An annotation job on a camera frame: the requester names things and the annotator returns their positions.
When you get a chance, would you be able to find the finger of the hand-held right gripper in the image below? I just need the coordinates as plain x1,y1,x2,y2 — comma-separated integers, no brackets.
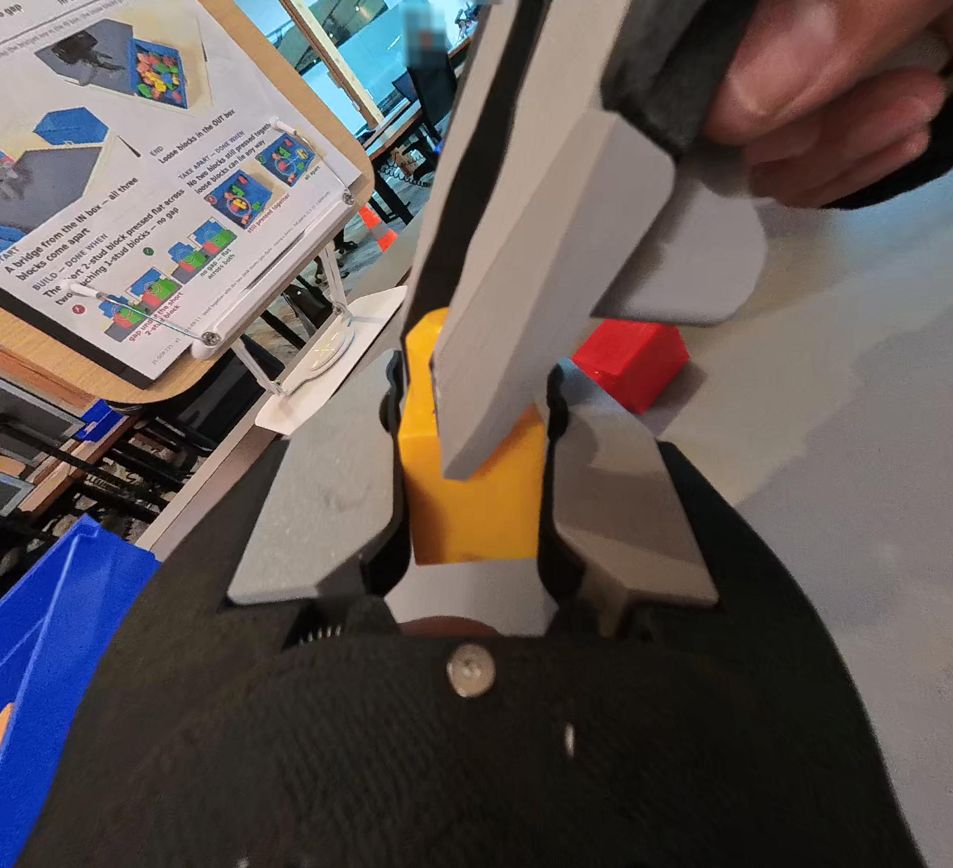
430,0,677,480
402,0,526,336

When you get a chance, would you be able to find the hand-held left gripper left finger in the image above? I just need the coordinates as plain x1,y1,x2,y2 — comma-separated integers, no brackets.
224,348,412,606

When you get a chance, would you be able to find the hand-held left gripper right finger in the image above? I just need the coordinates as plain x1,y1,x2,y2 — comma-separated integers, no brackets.
538,356,721,636

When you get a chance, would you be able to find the orange single-stud block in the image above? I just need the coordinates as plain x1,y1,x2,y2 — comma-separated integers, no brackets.
398,307,548,565

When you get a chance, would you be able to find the red single-stud block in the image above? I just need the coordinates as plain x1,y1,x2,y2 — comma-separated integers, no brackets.
573,321,689,413

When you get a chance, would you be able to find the blue plastic bin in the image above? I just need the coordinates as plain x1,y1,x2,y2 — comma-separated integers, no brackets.
0,514,161,854

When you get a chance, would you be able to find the person's right hand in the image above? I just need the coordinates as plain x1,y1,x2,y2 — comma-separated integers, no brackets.
703,0,953,211

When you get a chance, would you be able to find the orange traffic cone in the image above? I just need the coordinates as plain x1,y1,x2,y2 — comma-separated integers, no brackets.
359,205,400,256

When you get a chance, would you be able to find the instruction sheet on stand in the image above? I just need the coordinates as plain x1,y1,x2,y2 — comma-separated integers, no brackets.
0,0,373,407

